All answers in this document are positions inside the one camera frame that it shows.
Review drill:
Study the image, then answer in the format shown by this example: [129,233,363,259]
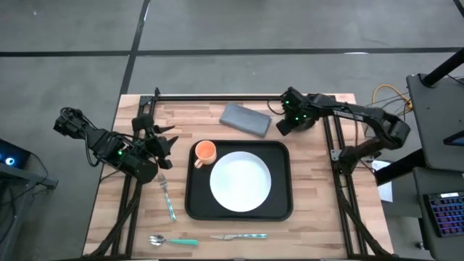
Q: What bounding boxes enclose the yellow cable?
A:
[371,83,413,110]

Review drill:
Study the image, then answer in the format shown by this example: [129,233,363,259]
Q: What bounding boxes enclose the grey metal stand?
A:
[0,161,59,261]

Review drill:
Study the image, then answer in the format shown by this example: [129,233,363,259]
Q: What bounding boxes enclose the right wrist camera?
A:
[275,118,297,137]

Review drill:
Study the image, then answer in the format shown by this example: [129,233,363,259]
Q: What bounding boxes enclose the black aluminium table frame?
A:
[83,86,392,260]

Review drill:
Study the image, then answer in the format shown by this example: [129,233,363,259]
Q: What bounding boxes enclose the knife with teal patterned handle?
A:
[210,233,268,241]

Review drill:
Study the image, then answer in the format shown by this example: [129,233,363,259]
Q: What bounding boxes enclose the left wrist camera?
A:
[130,114,156,134]

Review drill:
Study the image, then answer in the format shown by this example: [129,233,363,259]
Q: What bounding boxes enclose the black desk beam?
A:
[373,147,431,186]

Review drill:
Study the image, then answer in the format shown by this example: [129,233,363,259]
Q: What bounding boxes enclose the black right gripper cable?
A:
[267,98,288,117]

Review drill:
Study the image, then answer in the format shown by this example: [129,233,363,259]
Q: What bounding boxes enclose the black tray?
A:
[183,139,294,222]

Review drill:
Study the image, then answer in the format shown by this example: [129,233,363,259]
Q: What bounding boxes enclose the backlit keyboard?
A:
[423,191,464,239]

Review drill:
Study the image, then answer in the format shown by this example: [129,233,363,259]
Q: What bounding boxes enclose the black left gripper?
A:
[144,124,180,170]

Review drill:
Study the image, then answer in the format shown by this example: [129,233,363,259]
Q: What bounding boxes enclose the dark grey keyboard desk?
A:
[412,166,464,261]

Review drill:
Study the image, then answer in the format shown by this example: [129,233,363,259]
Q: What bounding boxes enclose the dark tablet screen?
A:
[442,129,464,148]

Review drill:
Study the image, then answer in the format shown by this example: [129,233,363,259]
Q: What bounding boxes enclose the black device with blue light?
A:
[0,138,32,170]

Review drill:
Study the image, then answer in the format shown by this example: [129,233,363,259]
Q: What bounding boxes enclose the orange mug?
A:
[194,140,218,170]

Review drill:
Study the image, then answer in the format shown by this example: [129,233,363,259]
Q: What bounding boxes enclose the spoon with plain teal handle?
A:
[149,234,199,247]

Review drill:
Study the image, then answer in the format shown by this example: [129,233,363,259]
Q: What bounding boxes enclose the white plate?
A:
[209,151,272,213]

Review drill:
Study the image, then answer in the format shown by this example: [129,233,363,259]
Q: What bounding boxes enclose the white paper sheet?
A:
[371,159,394,203]

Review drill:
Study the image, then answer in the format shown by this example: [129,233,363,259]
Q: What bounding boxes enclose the fork with teal patterned handle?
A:
[157,173,178,222]

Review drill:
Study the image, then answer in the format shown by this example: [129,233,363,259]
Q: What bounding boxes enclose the black pole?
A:
[422,48,464,88]

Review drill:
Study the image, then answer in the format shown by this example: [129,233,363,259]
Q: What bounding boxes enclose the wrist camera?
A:
[130,114,156,134]
[275,118,297,137]

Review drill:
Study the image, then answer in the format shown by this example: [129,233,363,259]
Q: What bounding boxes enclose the grey cloth napkin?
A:
[219,101,273,138]

